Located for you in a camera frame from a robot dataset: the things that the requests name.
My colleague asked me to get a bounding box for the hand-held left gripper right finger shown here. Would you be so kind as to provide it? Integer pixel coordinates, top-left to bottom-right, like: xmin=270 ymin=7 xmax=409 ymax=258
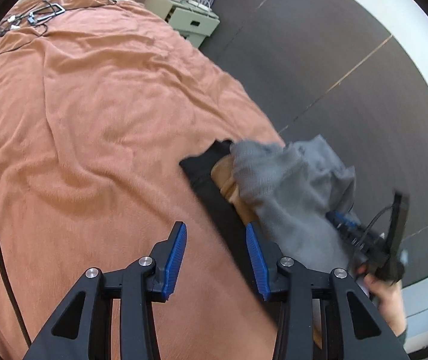
xmin=245 ymin=222 xmax=410 ymax=360

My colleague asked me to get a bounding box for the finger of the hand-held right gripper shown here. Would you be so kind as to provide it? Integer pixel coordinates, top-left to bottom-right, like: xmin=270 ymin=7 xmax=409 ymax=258
xmin=339 ymin=228 xmax=376 ymax=256
xmin=326 ymin=211 xmax=363 ymax=233

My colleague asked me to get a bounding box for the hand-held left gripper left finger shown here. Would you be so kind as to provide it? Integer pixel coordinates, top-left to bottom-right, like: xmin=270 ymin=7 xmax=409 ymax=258
xmin=23 ymin=221 xmax=188 ymax=360

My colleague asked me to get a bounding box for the grey t-shirt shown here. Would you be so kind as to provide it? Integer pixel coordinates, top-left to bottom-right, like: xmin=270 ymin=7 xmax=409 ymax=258
xmin=230 ymin=136 xmax=356 ymax=282

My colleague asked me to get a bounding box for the person's right forearm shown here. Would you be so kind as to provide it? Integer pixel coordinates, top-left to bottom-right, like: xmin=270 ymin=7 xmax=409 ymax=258
xmin=390 ymin=317 xmax=410 ymax=350

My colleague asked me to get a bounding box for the person's right hand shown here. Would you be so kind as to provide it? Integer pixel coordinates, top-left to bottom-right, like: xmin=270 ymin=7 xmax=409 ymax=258
xmin=357 ymin=260 xmax=407 ymax=331

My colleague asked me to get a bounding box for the black folded garment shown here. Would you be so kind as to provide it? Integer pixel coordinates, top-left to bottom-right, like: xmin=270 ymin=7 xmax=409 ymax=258
xmin=179 ymin=139 xmax=286 ymax=327

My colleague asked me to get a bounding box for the brown folded garment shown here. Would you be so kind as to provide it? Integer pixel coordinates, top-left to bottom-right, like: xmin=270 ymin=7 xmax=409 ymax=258
xmin=210 ymin=155 xmax=260 ymax=226

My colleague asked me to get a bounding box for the orange fleece blanket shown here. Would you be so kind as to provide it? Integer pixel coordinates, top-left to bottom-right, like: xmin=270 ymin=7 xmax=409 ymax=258
xmin=0 ymin=0 xmax=286 ymax=360

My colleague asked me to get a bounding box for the pale green nightstand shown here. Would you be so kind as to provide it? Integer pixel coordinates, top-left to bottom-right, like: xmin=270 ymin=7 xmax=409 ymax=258
xmin=144 ymin=0 xmax=220 ymax=49

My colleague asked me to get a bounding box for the white power strip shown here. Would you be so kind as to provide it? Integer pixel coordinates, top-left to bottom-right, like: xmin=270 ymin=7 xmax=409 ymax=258
xmin=186 ymin=0 xmax=212 ymax=12

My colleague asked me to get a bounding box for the thin black cable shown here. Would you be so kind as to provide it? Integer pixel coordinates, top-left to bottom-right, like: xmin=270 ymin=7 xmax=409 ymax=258
xmin=0 ymin=0 xmax=117 ymax=55

